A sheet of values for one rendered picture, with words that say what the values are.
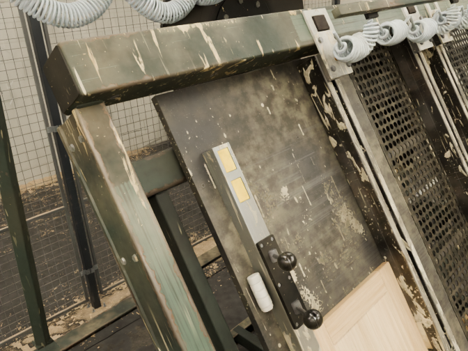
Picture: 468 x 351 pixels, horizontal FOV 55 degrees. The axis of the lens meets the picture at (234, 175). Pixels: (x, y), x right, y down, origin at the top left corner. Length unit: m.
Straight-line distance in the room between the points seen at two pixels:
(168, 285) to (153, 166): 0.26
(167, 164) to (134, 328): 2.28
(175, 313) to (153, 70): 0.44
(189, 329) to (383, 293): 0.62
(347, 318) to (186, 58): 0.71
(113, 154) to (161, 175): 0.16
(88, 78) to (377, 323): 0.90
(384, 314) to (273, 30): 0.77
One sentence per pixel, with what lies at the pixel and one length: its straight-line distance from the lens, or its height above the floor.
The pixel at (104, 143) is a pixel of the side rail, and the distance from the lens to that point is 0.82.
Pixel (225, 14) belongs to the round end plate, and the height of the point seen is 1.93.
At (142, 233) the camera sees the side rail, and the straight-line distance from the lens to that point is 0.80.
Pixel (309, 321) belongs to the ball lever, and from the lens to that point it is 0.88.
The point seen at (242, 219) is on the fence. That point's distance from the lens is 0.94.
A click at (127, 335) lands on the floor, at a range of 3.13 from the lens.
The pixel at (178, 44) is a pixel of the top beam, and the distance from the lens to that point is 0.92.
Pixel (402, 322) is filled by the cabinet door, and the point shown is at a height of 1.18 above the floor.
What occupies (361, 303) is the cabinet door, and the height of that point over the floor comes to 1.28.
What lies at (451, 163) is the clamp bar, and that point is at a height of 1.42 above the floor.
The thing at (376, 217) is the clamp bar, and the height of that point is 1.43.
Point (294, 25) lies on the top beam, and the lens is 1.19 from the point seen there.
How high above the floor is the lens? 2.03
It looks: 23 degrees down
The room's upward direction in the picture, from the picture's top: 4 degrees counter-clockwise
